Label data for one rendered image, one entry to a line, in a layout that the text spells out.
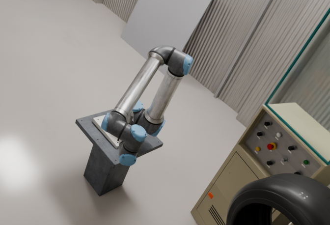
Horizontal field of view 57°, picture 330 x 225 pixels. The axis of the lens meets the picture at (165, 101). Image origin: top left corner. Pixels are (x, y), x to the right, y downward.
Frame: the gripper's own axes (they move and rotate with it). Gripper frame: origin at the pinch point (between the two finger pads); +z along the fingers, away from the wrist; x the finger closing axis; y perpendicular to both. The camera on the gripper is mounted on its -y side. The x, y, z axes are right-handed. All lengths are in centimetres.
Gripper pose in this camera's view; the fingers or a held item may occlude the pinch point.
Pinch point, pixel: (129, 119)
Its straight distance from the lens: 190.6
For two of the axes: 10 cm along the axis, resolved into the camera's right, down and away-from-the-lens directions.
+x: -3.2, 8.1, 4.9
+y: -9.4, -2.0, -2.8
